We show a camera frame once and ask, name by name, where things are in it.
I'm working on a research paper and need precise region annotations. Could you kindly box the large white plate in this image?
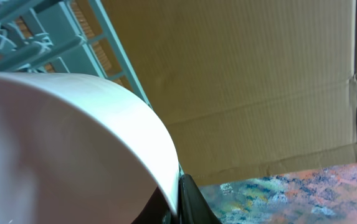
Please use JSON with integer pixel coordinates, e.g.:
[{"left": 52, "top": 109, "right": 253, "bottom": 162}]
[{"left": 0, "top": 72, "right": 179, "bottom": 223}]

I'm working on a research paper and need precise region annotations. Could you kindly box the grey dishwasher rack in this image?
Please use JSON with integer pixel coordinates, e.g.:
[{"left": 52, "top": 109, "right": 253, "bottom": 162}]
[{"left": 0, "top": 0, "right": 185, "bottom": 175}]

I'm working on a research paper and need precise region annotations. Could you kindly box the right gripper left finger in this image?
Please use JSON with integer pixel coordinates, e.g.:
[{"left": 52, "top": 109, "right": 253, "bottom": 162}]
[{"left": 132, "top": 188, "right": 172, "bottom": 224}]

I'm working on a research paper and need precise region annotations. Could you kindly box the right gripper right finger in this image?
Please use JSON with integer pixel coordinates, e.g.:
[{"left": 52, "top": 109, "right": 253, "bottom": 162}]
[{"left": 179, "top": 174, "right": 221, "bottom": 224}]

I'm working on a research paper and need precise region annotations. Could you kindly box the cardboard box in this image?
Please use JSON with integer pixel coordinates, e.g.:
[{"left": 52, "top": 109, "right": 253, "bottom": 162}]
[{"left": 69, "top": 0, "right": 357, "bottom": 187}]

